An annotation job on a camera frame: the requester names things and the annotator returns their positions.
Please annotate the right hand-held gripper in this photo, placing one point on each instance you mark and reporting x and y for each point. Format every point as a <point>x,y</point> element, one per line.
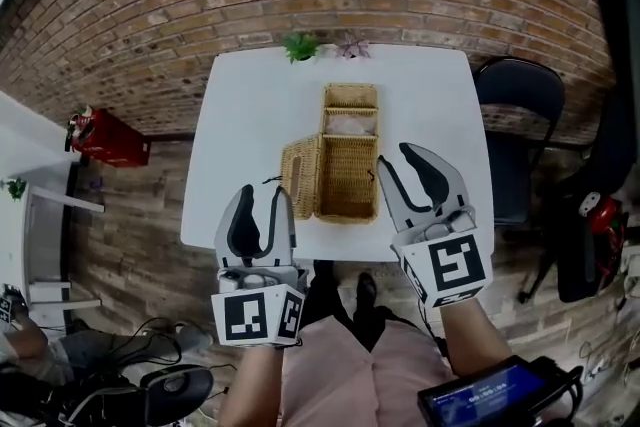
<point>455,265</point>

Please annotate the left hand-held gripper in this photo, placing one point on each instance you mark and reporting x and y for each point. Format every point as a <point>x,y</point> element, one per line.
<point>245,320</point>

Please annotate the wicker basket with lid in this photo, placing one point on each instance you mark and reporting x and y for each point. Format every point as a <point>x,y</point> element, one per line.
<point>347,185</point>

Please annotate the person's right forearm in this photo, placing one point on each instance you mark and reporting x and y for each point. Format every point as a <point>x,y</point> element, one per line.
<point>472,340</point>

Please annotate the person's left forearm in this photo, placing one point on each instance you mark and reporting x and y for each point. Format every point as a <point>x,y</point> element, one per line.
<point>252,385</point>

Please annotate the person's black shoe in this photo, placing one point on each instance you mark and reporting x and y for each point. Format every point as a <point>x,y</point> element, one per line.
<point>324,272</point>
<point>367,290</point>

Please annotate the white table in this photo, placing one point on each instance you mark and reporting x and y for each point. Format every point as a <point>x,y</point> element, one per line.
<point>240,125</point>

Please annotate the black folding chair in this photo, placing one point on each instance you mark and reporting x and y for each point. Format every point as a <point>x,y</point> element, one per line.
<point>520,90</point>

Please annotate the black office chair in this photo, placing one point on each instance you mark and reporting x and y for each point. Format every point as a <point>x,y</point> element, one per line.
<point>575,255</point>

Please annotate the person's pink clothing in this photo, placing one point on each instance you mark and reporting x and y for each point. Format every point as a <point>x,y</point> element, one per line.
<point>330,380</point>

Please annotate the purple potted plant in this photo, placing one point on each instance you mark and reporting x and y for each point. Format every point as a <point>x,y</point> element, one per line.
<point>352,47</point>

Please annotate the red helmet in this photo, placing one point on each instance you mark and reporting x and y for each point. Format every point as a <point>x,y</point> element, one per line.
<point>607,220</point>

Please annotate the green potted plant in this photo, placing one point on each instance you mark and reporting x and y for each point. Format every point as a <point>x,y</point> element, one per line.
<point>301,46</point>

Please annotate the black tablet with blue screen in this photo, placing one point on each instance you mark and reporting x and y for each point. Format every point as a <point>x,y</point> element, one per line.
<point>482,397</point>

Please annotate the white shelf unit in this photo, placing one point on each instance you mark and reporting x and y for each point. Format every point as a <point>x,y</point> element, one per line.
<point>45,235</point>

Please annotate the small green shelf plant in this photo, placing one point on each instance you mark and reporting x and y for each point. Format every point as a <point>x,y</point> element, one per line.
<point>16,188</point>

